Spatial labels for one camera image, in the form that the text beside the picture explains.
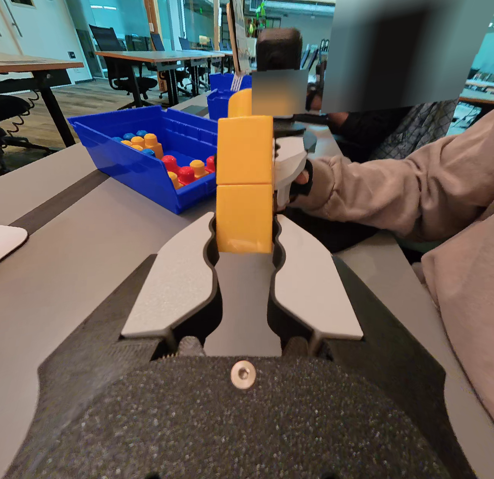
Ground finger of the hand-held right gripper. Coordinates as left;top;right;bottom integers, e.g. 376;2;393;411
273;136;309;210

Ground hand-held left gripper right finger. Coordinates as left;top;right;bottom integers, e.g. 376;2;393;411
267;214;364;341

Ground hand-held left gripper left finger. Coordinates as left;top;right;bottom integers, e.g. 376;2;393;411
121;212;224;340

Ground yellow one-stud block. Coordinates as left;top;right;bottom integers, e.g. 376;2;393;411
217;88;275;186

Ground yellow two-stud block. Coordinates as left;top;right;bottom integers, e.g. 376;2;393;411
215;184;274;254

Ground pile of toy bricks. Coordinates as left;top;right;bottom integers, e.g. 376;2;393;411
112;129;217;190

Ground blue plastic bin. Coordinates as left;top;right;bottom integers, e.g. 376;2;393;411
206;73;253;120
67;105;218;215

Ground green potted plant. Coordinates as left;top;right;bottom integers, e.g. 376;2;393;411
247;2;269;37

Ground standing banner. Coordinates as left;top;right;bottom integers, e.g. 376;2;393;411
227;0;251;72

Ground black office chair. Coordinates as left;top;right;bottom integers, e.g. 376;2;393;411
89;24;159;109
0;95;41;155
150;33;193;97

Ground wooden top desk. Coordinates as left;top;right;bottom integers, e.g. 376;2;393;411
94;50;234;107
0;54;85;147

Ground white document stand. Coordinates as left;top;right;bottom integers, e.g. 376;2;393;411
0;225;29;261

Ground wooden post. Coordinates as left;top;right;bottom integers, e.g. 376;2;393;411
141;0;163;36

